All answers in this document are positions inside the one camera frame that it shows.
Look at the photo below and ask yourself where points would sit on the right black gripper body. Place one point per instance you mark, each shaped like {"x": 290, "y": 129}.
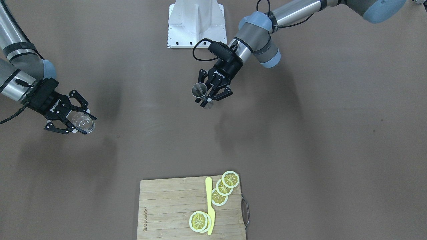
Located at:
{"x": 46, "y": 100}

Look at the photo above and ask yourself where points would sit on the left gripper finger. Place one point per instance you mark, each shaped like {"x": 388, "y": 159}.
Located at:
{"x": 215, "y": 95}
{"x": 202, "y": 80}

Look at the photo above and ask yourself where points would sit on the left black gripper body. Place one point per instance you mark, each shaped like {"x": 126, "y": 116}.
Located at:
{"x": 229, "y": 69}

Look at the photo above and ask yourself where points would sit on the steel jigger measuring cup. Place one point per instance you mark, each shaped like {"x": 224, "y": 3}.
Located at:
{"x": 199, "y": 90}

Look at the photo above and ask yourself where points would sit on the clear glass cup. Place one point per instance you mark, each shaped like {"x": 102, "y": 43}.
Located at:
{"x": 82, "y": 121}

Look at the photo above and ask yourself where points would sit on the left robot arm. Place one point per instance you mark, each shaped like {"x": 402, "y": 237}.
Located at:
{"x": 254, "y": 38}

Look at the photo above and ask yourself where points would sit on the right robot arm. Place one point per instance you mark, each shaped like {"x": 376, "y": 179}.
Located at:
{"x": 29, "y": 79}

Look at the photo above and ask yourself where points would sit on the end lemon slice of row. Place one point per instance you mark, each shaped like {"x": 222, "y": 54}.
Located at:
{"x": 230, "y": 179}

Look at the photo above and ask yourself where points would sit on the middle lemon slice of row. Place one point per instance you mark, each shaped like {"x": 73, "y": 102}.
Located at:
{"x": 222, "y": 189}

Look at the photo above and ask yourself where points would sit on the yellow plastic knife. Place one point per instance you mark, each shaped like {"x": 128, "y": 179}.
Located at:
{"x": 210, "y": 209}

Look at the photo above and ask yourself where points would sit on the wooden cutting board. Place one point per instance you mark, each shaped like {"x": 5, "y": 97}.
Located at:
{"x": 165, "y": 206}

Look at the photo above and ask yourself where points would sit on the lemon slice near knife tip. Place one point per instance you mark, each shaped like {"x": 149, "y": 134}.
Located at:
{"x": 197, "y": 221}

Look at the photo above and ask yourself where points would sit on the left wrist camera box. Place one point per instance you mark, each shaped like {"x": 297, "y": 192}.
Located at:
{"x": 220, "y": 50}

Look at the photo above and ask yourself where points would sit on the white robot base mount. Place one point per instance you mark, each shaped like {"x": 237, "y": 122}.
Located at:
{"x": 192, "y": 20}

